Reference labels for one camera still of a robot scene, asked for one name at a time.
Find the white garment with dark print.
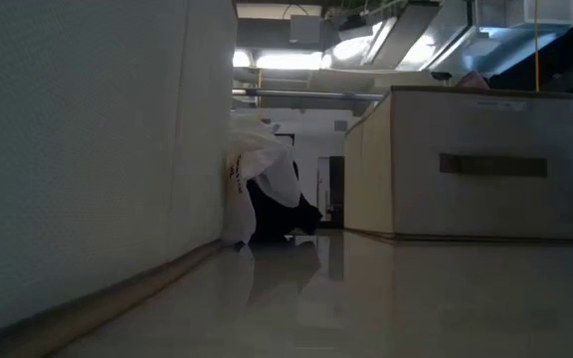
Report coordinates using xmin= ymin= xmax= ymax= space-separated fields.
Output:
xmin=220 ymin=112 xmax=303 ymax=246

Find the black garment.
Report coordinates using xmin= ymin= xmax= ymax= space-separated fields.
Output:
xmin=245 ymin=161 xmax=323 ymax=244

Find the pink shirt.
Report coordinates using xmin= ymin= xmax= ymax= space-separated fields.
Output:
xmin=458 ymin=70 xmax=491 ymax=90

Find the dark door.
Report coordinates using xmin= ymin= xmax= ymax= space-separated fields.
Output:
xmin=315 ymin=156 xmax=346 ymax=228

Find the grey horizontal pipe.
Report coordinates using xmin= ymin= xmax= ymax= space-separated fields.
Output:
xmin=231 ymin=88 xmax=385 ymax=100

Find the bright ceiling light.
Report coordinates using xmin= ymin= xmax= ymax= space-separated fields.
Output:
xmin=231 ymin=47 xmax=332 ymax=71

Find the grey ceiling box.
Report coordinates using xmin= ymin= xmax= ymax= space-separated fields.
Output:
xmin=288 ymin=14 xmax=323 ymax=45

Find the beige fabric storage box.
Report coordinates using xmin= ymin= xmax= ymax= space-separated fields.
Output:
xmin=0 ymin=0 xmax=239 ymax=349
xmin=343 ymin=85 xmax=573 ymax=243

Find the yellow hanging cord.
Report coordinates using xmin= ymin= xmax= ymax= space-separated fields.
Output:
xmin=533 ymin=0 xmax=540 ymax=93

